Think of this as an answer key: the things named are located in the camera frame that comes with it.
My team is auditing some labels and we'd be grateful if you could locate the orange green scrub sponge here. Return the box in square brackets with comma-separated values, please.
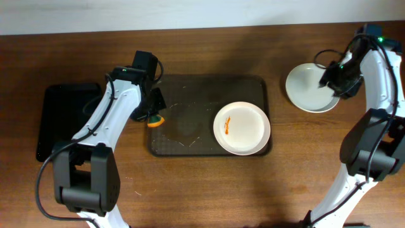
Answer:
[147, 114, 165, 128]

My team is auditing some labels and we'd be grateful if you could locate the pale green plate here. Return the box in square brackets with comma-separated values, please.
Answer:
[285, 63, 339, 113]

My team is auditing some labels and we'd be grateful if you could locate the white plate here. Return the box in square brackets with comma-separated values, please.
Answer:
[213, 101, 271, 156]

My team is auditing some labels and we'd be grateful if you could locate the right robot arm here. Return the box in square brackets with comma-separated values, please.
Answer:
[299, 24, 404, 228]

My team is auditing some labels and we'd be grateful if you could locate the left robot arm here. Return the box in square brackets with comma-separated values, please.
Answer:
[51, 51, 166, 227]

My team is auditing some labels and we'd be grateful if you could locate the dark brown serving tray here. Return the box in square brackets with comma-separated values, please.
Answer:
[147, 74, 269, 157]

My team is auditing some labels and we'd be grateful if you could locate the black rectangular tray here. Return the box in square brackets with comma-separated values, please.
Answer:
[36, 83, 103, 162]

